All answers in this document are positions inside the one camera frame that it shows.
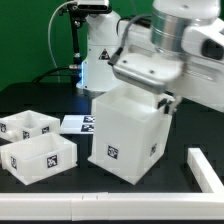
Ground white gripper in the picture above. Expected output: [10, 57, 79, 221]
[111, 46, 184, 115]

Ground white drawer front tray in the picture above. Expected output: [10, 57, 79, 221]
[0, 133, 77, 185]

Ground white drawer tray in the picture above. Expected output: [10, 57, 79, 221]
[0, 133, 77, 185]
[0, 110, 60, 142]

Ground white marker tag sheet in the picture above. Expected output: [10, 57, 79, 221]
[60, 115, 95, 134]

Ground black cables on table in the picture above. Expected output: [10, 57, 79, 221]
[31, 66, 83, 84]

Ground grey robot arm cable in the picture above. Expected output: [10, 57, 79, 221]
[107, 13, 154, 66]

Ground large white drawer box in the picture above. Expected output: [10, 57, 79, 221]
[89, 84, 173, 184]

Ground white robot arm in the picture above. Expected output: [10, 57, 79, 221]
[78, 0, 224, 112]

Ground grey camera cable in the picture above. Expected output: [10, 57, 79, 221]
[47, 0, 78, 70]

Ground black camera on stand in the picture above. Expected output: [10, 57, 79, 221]
[59, 0, 112, 70]

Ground white L-shaped boundary frame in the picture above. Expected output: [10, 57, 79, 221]
[0, 148, 224, 221]

